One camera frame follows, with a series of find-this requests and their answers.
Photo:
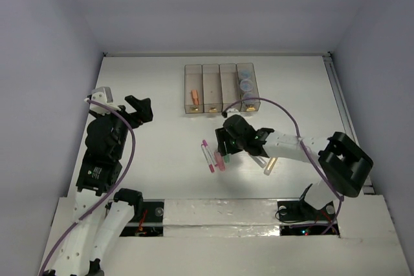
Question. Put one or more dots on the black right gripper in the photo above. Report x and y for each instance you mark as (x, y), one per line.
(222, 136)

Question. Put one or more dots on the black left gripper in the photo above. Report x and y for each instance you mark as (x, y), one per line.
(130, 116)

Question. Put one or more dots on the green highlighter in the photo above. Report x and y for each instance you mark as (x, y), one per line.
(226, 159)

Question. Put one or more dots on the pink highlighter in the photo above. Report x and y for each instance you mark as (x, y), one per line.
(219, 161)

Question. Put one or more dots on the white pen pink cap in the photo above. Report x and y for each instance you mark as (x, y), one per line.
(211, 168)

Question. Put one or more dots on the grey marker orange tip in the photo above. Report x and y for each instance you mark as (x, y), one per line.
(260, 161)

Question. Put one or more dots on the yellow clear marker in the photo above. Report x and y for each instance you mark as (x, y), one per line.
(270, 165)

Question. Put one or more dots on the orange highlighter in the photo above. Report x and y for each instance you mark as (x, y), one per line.
(195, 96)

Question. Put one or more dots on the clear round clip tub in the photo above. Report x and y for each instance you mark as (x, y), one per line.
(246, 85)

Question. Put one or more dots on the blue clip tub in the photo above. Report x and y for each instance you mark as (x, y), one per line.
(244, 73)

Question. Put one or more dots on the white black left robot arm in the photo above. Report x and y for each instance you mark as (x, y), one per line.
(101, 208)

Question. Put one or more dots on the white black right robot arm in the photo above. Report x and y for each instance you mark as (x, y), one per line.
(341, 164)

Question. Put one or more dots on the clear drawer bin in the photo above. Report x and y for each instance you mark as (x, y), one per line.
(229, 84)
(193, 80)
(211, 78)
(249, 105)

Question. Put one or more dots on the white foil front board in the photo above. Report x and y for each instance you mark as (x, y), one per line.
(220, 218)

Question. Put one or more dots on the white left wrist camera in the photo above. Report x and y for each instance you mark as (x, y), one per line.
(100, 100)

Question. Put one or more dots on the metal rail right side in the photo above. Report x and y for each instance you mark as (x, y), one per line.
(339, 97)

